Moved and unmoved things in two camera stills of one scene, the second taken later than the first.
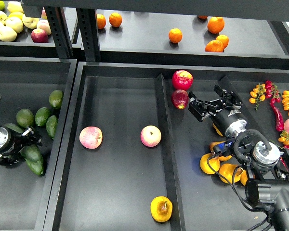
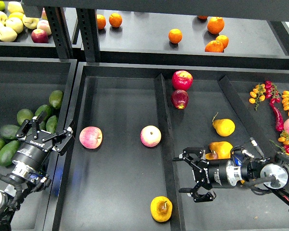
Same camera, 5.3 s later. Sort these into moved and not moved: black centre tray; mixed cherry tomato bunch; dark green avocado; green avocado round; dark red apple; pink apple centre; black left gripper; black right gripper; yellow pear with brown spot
Moved: dark green avocado; black left gripper; black right gripper
Not moved: yellow pear with brown spot; mixed cherry tomato bunch; pink apple centre; green avocado round; black centre tray; dark red apple
